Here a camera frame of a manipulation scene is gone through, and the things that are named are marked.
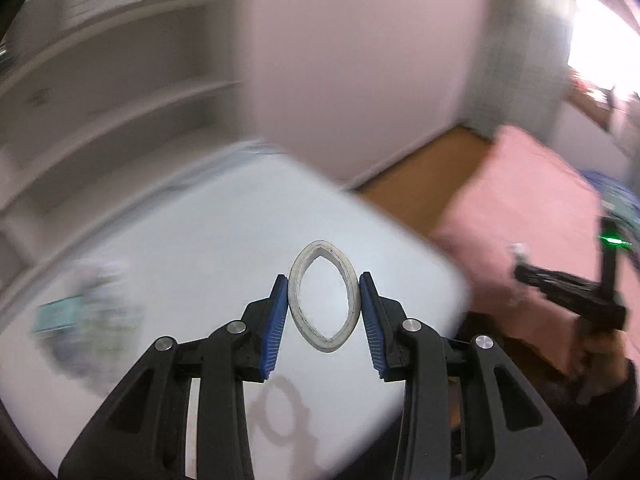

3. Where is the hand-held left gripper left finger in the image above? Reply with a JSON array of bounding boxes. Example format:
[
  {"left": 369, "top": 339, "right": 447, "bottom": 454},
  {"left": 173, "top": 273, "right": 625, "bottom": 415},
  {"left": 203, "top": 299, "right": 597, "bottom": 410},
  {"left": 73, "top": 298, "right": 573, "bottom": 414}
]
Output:
[{"left": 57, "top": 272, "right": 291, "bottom": 480}]

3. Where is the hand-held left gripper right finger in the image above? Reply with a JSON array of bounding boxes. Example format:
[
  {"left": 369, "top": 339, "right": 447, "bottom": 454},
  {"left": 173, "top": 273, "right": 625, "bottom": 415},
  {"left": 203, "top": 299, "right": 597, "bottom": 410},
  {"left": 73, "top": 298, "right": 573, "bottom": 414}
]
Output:
[{"left": 359, "top": 271, "right": 588, "bottom": 480}]

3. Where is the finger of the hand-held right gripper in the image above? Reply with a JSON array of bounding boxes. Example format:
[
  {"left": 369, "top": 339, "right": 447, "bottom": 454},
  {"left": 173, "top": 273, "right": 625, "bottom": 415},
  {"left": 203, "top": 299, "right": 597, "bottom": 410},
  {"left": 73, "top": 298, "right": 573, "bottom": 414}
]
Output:
[{"left": 509, "top": 242, "right": 566, "bottom": 298}]

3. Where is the white squeezed tape ring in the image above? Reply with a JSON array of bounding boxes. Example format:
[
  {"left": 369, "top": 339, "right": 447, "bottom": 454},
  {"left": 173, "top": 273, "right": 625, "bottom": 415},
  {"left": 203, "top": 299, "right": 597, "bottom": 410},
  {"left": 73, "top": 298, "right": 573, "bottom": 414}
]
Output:
[{"left": 289, "top": 240, "right": 362, "bottom": 353}]

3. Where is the person's right hand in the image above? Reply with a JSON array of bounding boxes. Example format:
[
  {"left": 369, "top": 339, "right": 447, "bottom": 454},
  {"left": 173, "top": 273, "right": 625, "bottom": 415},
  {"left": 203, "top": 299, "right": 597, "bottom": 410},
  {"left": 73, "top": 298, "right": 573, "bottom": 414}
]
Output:
[{"left": 592, "top": 330, "right": 638, "bottom": 406}]

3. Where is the pink bed blanket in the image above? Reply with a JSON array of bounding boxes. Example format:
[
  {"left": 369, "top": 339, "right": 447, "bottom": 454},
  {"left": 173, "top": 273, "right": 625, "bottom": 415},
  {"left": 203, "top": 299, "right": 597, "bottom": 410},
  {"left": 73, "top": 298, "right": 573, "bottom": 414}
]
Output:
[{"left": 432, "top": 125, "right": 640, "bottom": 366}]

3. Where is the blue cloth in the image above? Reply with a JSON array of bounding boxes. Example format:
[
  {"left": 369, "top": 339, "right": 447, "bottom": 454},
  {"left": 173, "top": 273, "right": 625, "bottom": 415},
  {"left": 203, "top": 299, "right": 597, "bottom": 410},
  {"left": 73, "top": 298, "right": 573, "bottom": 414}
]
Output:
[{"left": 582, "top": 170, "right": 640, "bottom": 226}]

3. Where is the clear plastic bag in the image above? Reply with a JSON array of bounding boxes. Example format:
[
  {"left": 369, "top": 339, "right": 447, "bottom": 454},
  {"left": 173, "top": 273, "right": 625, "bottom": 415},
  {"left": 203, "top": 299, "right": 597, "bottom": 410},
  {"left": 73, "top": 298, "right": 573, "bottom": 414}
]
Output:
[{"left": 50, "top": 260, "right": 146, "bottom": 396}]

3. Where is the grey curtain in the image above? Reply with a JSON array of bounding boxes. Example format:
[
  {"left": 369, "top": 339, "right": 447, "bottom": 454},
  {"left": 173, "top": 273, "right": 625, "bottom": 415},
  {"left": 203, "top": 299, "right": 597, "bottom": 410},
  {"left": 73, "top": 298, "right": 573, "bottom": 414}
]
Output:
[{"left": 470, "top": 0, "right": 571, "bottom": 136}]

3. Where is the bright window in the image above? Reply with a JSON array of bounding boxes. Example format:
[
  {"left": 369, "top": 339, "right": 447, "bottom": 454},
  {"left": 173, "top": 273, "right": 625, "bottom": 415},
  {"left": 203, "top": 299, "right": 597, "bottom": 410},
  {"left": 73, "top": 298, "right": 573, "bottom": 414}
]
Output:
[{"left": 567, "top": 0, "right": 640, "bottom": 93}]

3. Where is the white grey desk hutch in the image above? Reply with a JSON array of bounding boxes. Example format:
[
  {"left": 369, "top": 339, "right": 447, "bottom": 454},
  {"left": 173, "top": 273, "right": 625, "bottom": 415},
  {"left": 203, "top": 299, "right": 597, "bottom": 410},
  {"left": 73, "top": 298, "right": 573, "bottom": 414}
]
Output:
[{"left": 0, "top": 0, "right": 251, "bottom": 271}]

